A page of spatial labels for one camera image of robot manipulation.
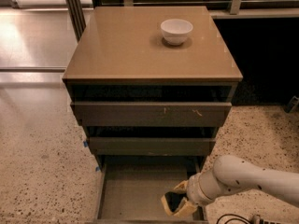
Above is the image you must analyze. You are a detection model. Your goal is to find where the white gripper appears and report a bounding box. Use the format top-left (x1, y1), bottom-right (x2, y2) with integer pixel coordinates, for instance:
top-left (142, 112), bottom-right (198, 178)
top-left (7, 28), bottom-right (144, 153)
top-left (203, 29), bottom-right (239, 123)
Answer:
top-left (171, 173), bottom-right (214, 217)

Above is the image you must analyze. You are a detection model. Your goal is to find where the green yellow sponge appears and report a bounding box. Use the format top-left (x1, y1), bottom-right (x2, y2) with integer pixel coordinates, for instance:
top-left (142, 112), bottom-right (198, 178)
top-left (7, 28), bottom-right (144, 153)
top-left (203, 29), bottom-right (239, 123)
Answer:
top-left (161, 191), bottom-right (186, 216)

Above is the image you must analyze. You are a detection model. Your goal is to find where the grey power strip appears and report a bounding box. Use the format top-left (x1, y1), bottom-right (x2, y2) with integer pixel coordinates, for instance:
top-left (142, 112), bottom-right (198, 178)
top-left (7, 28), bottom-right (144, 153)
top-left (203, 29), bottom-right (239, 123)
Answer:
top-left (250, 215), bottom-right (282, 224)

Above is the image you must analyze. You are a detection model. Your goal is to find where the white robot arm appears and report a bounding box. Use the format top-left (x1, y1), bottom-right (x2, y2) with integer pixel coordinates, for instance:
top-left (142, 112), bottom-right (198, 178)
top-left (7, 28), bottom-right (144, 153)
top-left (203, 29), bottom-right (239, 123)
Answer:
top-left (164, 155), bottom-right (299, 217)

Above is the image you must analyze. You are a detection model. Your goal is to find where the brown drawer cabinet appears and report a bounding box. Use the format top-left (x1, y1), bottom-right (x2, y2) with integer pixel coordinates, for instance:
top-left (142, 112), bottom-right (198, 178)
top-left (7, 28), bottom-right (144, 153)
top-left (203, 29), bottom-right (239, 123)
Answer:
top-left (62, 6), bottom-right (244, 173)

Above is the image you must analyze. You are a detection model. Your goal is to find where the grey floor bracket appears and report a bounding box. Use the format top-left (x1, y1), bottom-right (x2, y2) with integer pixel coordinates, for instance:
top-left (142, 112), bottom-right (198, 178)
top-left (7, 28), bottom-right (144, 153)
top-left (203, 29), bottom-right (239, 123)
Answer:
top-left (284, 96), bottom-right (299, 113)

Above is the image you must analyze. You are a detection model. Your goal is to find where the black cable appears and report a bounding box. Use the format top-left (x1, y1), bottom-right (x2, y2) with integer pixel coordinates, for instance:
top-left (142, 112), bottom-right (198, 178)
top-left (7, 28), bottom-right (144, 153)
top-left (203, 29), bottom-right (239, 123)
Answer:
top-left (216, 213), bottom-right (252, 224)

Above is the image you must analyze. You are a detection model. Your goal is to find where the white bowl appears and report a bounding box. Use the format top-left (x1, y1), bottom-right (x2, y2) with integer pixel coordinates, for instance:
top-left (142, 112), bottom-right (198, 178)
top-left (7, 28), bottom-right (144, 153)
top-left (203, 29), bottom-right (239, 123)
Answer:
top-left (160, 19), bottom-right (193, 46)

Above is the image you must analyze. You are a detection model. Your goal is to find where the open bottom drawer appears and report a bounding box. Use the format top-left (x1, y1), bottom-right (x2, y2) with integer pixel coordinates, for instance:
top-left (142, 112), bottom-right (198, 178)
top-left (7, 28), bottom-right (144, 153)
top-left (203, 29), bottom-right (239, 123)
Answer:
top-left (94, 156), bottom-right (208, 224)

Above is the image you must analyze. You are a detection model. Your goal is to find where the blue tape piece upper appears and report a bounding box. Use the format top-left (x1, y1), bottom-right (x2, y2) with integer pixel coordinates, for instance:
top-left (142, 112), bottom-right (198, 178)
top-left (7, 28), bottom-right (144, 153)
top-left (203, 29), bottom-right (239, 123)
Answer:
top-left (83, 141), bottom-right (89, 147)

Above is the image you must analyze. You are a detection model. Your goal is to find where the top drawer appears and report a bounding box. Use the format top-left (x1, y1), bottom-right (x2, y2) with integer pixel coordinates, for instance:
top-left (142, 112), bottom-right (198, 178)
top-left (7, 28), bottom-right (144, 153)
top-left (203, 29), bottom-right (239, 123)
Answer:
top-left (71, 102), bottom-right (232, 127)

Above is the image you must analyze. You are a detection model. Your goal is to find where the middle drawer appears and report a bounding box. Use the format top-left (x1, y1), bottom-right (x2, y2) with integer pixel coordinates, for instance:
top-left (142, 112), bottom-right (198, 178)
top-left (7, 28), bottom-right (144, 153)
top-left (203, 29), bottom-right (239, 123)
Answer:
top-left (88, 137), bottom-right (216, 156)

